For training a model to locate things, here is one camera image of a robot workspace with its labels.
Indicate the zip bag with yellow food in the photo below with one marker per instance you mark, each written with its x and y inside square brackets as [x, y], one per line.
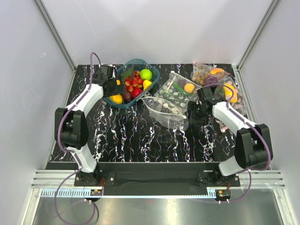
[232, 92]

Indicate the aluminium frame post left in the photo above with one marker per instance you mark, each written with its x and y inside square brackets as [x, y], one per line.
[47, 19]

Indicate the teal transparent plastic tub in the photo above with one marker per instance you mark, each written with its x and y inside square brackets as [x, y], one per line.
[140, 65]

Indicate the red fake pomegranate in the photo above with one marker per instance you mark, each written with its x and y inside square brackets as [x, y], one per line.
[136, 92]

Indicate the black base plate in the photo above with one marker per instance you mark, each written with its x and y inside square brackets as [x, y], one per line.
[158, 179]

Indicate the aluminium frame post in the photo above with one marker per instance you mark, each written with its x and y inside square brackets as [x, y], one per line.
[47, 19]
[262, 25]

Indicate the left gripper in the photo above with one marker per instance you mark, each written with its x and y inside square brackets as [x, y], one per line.
[119, 89]

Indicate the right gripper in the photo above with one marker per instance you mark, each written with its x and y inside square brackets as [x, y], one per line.
[191, 106]

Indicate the dark red fake plum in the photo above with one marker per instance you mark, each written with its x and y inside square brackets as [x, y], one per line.
[127, 96]

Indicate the polka dot zip bag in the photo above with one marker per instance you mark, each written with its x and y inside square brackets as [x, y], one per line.
[166, 113]

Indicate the yellow fake lemon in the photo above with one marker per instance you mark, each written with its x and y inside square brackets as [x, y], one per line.
[118, 99]

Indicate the green fake apple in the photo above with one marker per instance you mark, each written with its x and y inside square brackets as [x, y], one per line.
[146, 74]

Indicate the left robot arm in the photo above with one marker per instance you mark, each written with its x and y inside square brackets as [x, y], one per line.
[70, 126]

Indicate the green patterned zip bag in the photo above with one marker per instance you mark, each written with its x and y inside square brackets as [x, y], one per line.
[178, 90]

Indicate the aluminium front rail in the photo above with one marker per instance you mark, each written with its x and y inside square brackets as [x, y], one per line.
[64, 184]

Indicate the aluminium frame post right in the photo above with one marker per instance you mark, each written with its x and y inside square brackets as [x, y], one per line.
[262, 25]

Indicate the zip bag with purple food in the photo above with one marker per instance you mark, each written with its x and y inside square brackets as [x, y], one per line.
[203, 74]

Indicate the yellow fake pear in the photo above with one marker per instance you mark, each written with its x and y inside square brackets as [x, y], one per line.
[146, 84]

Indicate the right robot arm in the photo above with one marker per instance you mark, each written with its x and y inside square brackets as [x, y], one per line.
[253, 149]

